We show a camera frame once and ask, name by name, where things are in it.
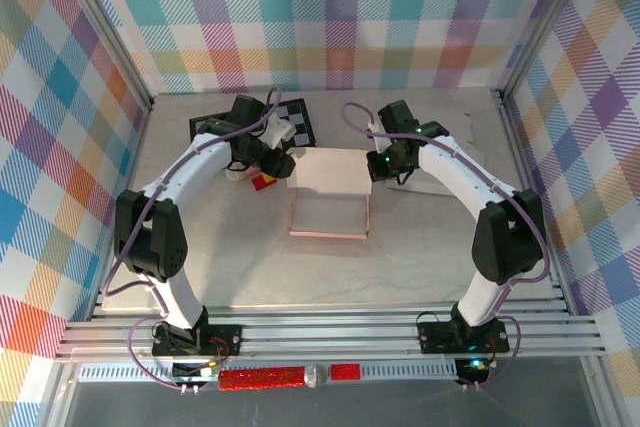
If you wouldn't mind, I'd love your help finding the white paper box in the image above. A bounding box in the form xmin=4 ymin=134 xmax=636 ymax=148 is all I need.
xmin=384 ymin=111 xmax=481 ymax=196

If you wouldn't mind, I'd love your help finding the pink paper box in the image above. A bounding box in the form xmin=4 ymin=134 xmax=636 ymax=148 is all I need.
xmin=288 ymin=146 xmax=374 ymax=239

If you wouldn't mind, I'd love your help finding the pink toy microphone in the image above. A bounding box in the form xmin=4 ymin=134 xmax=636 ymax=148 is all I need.
xmin=224 ymin=164 xmax=261 ymax=182

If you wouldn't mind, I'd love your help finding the black white checkerboard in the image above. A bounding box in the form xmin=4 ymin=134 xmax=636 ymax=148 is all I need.
xmin=188 ymin=98 xmax=317 ymax=148

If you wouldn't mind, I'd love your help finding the red glitter patch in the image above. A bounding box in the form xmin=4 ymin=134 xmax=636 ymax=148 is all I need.
xmin=330 ymin=362 xmax=362 ymax=381

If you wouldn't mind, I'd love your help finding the red glitter microphone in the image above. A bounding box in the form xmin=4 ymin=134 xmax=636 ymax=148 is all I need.
xmin=218 ymin=365 xmax=330 ymax=392

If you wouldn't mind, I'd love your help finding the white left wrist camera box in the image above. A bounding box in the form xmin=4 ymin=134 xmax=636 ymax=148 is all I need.
xmin=262 ymin=114 xmax=296 ymax=149

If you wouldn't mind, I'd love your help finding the aluminium side rail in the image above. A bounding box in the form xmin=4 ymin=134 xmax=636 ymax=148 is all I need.
xmin=492 ymin=89 xmax=574 ymax=316

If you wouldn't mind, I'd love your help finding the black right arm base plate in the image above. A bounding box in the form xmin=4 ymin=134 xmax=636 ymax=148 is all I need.
xmin=417 ymin=319 xmax=511 ymax=354

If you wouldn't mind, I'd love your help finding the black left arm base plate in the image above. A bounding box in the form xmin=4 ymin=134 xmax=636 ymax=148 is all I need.
xmin=151 ymin=322 xmax=243 ymax=359

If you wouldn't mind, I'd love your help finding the aluminium frame rail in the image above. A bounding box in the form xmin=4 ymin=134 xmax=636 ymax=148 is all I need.
xmin=54 ymin=304 xmax=609 ymax=363

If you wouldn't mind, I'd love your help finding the aluminium corner post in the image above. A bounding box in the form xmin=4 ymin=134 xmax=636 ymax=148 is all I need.
xmin=492 ymin=0 xmax=596 ymax=103
xmin=49 ymin=0 xmax=154 ymax=113

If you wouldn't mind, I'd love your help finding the white slotted cable duct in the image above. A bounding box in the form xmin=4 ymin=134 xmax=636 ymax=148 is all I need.
xmin=78 ymin=361 xmax=459 ymax=382

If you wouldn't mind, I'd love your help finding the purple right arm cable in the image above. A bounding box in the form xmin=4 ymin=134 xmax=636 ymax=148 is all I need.
xmin=341 ymin=102 xmax=551 ymax=392

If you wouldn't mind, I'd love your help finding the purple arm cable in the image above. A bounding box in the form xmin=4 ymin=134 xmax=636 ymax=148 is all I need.
xmin=341 ymin=102 xmax=551 ymax=392
xmin=102 ymin=86 xmax=284 ymax=392

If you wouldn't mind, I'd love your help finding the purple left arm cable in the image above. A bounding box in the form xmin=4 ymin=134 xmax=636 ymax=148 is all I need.
xmin=102 ymin=86 xmax=284 ymax=392

